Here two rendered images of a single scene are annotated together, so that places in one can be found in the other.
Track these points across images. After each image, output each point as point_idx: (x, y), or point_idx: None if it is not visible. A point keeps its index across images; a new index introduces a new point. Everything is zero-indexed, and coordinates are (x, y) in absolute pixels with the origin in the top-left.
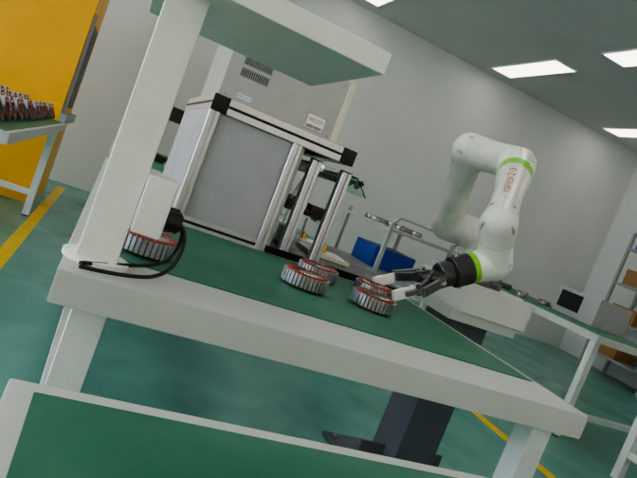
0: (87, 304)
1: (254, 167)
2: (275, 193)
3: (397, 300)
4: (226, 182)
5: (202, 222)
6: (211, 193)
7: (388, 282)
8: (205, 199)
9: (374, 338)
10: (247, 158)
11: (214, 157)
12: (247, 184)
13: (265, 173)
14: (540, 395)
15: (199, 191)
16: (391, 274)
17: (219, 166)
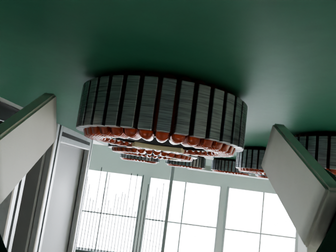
0: None
1: (48, 244)
2: (44, 226)
3: (292, 135)
4: (64, 204)
5: (84, 147)
6: (71, 184)
7: (20, 136)
8: (75, 173)
9: None
10: (52, 249)
11: (67, 225)
12: (54, 216)
13: (41, 247)
14: None
15: (76, 180)
16: (10, 189)
17: (66, 219)
